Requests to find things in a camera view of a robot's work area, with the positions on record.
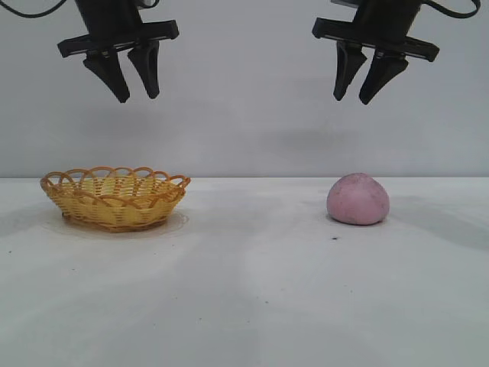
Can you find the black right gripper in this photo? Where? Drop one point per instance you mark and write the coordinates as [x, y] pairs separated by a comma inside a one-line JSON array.
[[382, 23]]

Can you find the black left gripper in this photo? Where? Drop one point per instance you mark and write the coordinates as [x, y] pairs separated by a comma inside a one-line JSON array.
[[111, 23]]

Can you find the pink peach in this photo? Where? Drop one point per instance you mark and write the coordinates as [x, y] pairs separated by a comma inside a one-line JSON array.
[[359, 200]]

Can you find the yellow woven wicker basket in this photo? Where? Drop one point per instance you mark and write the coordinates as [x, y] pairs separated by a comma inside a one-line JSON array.
[[114, 206]]

